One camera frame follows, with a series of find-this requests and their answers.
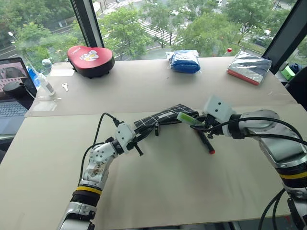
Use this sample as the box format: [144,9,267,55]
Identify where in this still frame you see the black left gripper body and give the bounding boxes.
[126,126,156,151]

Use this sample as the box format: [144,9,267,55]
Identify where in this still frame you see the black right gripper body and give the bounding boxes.
[202,114,220,140]

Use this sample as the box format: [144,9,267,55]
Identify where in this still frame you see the green highlighter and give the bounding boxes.
[177,112,205,127]

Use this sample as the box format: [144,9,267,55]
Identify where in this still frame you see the black white grid pouch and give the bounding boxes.
[133,103,200,135]

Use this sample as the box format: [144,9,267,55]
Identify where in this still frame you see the black red-tipped marker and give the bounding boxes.
[197,129,216,156]

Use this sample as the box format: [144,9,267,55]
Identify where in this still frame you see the blue cloth in plastic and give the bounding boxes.
[165,49,201,74]

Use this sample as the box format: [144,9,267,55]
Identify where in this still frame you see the silver blue wrapped package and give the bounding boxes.
[226,50,272,86]

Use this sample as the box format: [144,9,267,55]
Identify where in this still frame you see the red heart-shaped cushion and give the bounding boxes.
[67,46,116,80]

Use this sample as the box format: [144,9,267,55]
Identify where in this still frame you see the green white small box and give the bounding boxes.
[279,61,296,81]

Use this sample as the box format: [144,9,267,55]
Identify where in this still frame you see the black chair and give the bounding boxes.
[286,66,307,111]

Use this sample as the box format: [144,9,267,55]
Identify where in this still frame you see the white spray bottle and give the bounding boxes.
[35,72,57,97]

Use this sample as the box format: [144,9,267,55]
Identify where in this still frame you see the teal round cap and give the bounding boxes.
[41,58,54,70]

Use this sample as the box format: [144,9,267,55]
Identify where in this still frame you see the open laptop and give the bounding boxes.
[0,57,38,142]

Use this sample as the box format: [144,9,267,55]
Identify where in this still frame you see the black round device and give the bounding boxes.
[2,81,27,99]

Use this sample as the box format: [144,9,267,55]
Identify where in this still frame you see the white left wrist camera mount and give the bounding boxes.
[114,122,135,154]

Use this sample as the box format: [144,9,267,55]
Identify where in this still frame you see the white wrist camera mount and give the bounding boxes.
[114,122,135,154]
[202,94,237,126]

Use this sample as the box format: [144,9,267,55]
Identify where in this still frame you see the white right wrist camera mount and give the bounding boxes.
[202,94,237,126]

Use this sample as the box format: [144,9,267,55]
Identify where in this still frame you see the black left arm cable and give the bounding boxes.
[80,112,120,179]

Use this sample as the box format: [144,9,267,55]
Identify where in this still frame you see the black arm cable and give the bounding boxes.
[207,116,307,147]
[80,112,120,179]

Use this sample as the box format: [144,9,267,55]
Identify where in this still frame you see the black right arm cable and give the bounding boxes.
[207,116,307,147]

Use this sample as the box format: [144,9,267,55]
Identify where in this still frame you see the black robot body cables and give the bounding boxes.
[257,187,307,230]

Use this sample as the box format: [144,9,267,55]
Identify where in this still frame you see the black window frame post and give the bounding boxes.
[262,0,307,70]
[70,0,105,49]

